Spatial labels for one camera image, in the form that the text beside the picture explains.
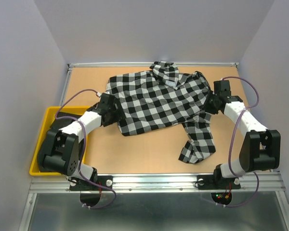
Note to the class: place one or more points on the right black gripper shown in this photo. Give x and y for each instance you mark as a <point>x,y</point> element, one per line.
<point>207,107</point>

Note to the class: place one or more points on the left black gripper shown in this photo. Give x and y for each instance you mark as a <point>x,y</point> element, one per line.
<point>119,114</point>

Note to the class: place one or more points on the black white checkered shirt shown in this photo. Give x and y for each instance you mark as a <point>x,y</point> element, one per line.
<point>162,97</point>

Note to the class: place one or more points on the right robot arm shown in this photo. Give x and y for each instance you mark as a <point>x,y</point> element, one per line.
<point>261,146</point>

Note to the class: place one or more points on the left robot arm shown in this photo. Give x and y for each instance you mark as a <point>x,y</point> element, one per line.
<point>81,127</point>

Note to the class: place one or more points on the dark shirt in bin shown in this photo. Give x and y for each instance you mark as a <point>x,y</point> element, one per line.
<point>60,152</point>

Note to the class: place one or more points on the yellow plastic bin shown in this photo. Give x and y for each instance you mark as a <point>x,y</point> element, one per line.
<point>46,123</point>

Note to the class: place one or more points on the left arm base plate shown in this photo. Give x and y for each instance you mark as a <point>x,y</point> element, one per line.
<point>77,185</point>

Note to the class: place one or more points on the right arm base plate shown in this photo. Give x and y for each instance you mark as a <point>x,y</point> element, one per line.
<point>209,182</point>

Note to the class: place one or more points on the aluminium front rail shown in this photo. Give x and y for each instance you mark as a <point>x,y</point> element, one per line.
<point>151,183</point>

